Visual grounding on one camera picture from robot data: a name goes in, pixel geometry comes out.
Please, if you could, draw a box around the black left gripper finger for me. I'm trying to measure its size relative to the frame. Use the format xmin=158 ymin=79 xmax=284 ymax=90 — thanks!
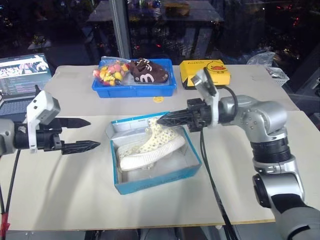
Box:
xmin=60 ymin=140 xmax=102 ymax=156
xmin=53 ymin=117 xmax=92 ymax=130

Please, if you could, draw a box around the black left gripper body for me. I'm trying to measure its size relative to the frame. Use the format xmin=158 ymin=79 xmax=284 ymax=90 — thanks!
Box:
xmin=34 ymin=124 xmax=65 ymax=153

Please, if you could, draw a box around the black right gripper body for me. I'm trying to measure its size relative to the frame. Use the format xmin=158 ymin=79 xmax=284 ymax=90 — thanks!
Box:
xmin=186 ymin=98 xmax=214 ymax=133

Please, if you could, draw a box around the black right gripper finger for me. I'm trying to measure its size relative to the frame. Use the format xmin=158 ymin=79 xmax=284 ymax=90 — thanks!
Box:
xmin=155 ymin=116 xmax=194 ymax=127
xmin=161 ymin=108 xmax=193 ymax=120

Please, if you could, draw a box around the white knit sneaker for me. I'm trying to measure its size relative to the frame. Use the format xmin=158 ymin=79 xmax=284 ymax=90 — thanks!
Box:
xmin=116 ymin=117 xmax=186 ymax=172

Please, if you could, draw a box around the blue cardboard shoebox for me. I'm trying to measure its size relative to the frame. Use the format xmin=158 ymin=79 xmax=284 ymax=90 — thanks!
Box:
xmin=104 ymin=111 xmax=203 ymax=196

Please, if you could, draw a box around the open laptop computer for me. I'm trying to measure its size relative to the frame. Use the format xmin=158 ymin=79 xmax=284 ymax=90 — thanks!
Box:
xmin=0 ymin=52 xmax=54 ymax=116

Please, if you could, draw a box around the yellow duck print box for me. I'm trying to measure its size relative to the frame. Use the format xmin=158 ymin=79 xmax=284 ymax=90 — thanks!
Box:
xmin=179 ymin=59 xmax=232 ymax=91

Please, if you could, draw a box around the blue plastic bin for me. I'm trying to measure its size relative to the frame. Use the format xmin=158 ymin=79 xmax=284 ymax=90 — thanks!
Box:
xmin=91 ymin=58 xmax=178 ymax=99

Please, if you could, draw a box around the brown printed fabric pouch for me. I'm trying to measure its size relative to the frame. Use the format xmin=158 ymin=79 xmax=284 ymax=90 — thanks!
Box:
xmin=127 ymin=57 xmax=171 ymax=85

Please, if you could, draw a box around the bag of colourful candy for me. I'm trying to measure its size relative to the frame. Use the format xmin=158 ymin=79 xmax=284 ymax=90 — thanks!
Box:
xmin=92 ymin=56 xmax=130 ymax=88

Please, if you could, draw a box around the clear crumpled plastic bag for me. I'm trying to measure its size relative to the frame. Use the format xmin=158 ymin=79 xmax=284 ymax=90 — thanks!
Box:
xmin=245 ymin=50 xmax=280 ymax=74

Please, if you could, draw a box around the white plastic mesh basket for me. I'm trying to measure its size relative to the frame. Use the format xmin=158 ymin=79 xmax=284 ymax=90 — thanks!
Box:
xmin=265 ymin=65 xmax=291 ymax=88

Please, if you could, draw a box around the grey metal window pillar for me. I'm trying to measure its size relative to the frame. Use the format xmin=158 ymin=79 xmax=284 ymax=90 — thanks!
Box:
xmin=112 ymin=0 xmax=133 ymax=60

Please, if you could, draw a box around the yellow item on background table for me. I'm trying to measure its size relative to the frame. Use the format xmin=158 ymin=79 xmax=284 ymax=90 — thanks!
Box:
xmin=164 ymin=2 xmax=191 ymax=18

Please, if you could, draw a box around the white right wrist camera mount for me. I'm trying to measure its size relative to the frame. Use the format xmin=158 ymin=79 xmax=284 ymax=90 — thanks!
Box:
xmin=190 ymin=68 xmax=221 ymax=129

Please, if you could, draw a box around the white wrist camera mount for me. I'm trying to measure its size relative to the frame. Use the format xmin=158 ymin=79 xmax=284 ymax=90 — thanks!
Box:
xmin=190 ymin=68 xmax=221 ymax=129
xmin=25 ymin=89 xmax=61 ymax=154

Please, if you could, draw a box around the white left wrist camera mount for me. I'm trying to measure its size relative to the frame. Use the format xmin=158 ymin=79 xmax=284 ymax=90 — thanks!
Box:
xmin=25 ymin=89 xmax=61 ymax=154

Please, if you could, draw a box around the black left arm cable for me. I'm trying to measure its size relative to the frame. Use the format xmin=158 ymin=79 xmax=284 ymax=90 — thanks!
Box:
xmin=0 ymin=149 xmax=21 ymax=240

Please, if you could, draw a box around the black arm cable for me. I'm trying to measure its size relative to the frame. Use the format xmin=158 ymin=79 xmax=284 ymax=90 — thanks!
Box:
xmin=199 ymin=85 xmax=238 ymax=240
xmin=0 ymin=149 xmax=21 ymax=240

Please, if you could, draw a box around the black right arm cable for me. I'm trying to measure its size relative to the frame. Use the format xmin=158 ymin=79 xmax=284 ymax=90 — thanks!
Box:
xmin=199 ymin=85 xmax=238 ymax=240

